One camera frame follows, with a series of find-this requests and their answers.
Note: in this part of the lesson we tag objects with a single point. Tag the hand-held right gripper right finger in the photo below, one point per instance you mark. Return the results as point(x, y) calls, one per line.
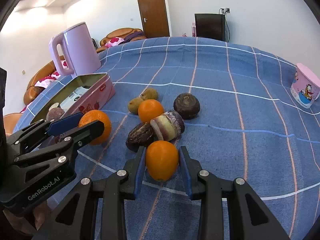
point(184, 170)

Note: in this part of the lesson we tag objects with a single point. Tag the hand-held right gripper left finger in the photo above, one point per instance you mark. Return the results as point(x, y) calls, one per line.
point(140, 170)

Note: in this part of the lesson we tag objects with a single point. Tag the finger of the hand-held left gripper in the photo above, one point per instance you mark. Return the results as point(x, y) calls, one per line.
point(65, 123)
point(92, 131)

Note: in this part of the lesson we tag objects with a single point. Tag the orange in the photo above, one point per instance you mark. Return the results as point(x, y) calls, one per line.
point(162, 161)
point(97, 115)
point(150, 110)

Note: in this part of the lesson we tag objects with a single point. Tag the pink tin box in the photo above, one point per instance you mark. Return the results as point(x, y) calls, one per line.
point(97, 92)

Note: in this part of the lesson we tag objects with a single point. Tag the brown kiwi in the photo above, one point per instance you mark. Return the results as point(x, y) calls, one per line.
point(133, 105)
point(151, 93)

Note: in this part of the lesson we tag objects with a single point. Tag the person's left hand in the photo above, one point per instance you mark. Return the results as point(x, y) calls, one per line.
point(41, 215)

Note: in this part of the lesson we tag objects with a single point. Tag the purple round fruit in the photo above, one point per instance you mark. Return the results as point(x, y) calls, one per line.
point(55, 114)

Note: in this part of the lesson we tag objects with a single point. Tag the white printed paper sheet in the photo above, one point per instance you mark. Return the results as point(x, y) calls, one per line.
point(75, 97)

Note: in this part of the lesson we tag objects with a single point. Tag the dark brown oval fruit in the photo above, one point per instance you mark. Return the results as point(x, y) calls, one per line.
point(138, 135)

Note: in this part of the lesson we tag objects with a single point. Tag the purple yellow cut fruit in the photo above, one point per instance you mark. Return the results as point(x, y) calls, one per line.
point(167, 126)

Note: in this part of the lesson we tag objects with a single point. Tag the pink floral pillow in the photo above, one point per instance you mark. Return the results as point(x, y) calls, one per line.
point(63, 63)
point(113, 41)
point(42, 82)

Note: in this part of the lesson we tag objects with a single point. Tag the brown leather sofa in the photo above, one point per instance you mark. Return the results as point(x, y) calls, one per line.
point(117, 32)
point(37, 80)

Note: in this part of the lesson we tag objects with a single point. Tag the brown leather armchair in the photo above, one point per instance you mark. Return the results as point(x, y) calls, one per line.
point(12, 122)

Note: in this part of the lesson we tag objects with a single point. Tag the blue checked blanket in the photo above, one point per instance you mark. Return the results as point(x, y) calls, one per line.
point(225, 130)

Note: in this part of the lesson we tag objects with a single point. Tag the dark round fruit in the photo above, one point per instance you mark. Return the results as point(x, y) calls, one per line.
point(186, 106)

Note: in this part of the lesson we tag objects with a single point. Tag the pink electric kettle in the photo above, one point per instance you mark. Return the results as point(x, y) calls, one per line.
point(80, 50)

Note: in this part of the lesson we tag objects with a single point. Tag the purple cloth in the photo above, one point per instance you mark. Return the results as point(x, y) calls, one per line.
point(135, 36)

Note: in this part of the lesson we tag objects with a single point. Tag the brown wooden door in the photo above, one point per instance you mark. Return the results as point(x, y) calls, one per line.
point(153, 12)

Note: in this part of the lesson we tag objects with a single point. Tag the pink bottle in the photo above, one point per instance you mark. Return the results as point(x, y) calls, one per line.
point(194, 29)

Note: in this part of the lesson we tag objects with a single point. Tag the black television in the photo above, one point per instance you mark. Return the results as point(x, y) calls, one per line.
point(210, 26)

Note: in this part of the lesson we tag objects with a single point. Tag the pink cartoon cup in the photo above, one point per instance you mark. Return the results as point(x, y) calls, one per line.
point(305, 85)

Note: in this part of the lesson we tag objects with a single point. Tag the white wall socket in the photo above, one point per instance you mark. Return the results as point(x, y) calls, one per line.
point(224, 10)

